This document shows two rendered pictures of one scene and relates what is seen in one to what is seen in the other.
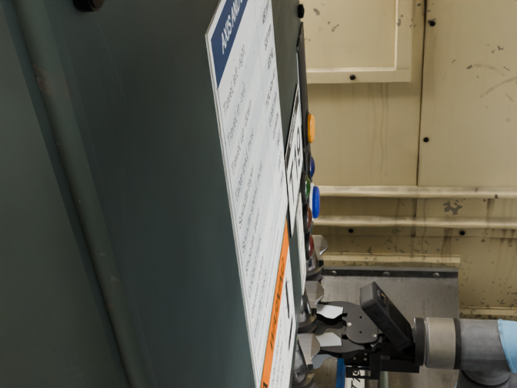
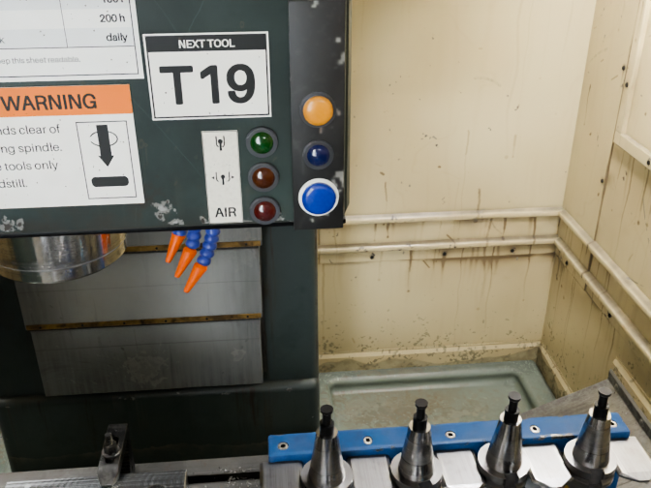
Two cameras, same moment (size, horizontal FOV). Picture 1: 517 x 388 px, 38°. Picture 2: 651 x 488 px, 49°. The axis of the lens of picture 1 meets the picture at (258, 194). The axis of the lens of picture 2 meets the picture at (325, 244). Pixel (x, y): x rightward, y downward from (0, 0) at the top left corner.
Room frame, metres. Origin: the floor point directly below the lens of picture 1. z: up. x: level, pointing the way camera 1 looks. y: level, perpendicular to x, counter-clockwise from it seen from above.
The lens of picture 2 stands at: (0.38, -0.61, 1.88)
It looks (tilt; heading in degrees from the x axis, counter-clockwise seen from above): 28 degrees down; 74
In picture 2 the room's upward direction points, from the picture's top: straight up
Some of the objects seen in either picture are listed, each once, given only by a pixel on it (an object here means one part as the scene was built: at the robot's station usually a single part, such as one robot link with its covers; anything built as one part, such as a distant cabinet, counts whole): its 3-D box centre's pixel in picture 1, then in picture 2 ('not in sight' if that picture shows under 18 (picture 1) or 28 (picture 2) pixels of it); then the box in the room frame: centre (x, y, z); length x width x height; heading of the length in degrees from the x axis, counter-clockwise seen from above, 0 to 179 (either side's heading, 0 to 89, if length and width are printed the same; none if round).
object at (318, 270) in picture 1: (304, 267); (588, 463); (0.88, -0.06, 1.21); 0.06 x 0.06 x 0.03
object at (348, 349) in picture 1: (342, 343); not in sight; (0.73, -0.10, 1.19); 0.09 x 0.05 x 0.02; 92
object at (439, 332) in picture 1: (436, 341); not in sight; (0.74, -0.24, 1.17); 0.08 x 0.05 x 0.08; 169
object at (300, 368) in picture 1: (290, 354); (418, 447); (0.67, -0.02, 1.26); 0.04 x 0.04 x 0.07
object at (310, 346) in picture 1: (295, 346); (459, 472); (0.72, -0.03, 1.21); 0.07 x 0.05 x 0.01; 79
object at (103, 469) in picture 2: not in sight; (114, 465); (0.29, 0.36, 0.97); 0.13 x 0.03 x 0.15; 79
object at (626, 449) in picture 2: (306, 245); (631, 460); (0.94, -0.07, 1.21); 0.07 x 0.05 x 0.01; 79
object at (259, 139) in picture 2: (305, 187); (262, 142); (0.49, -0.04, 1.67); 0.02 x 0.01 x 0.02; 169
